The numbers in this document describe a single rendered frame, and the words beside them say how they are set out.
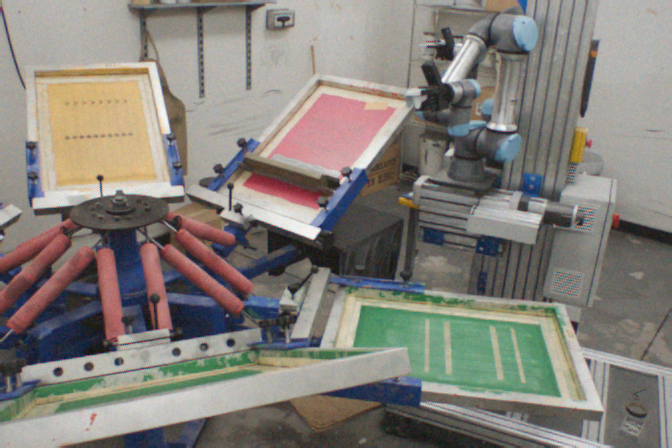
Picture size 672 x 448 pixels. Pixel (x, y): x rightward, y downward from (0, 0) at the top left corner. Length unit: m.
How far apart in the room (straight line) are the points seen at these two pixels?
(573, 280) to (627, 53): 3.22
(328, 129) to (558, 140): 0.95
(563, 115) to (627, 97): 3.13
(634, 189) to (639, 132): 0.48
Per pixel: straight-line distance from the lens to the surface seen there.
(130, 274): 2.12
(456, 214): 2.67
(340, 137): 2.74
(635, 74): 5.78
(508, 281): 2.95
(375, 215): 3.03
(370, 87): 2.89
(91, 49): 4.33
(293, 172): 2.52
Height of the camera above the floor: 2.06
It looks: 22 degrees down
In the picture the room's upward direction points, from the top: 3 degrees clockwise
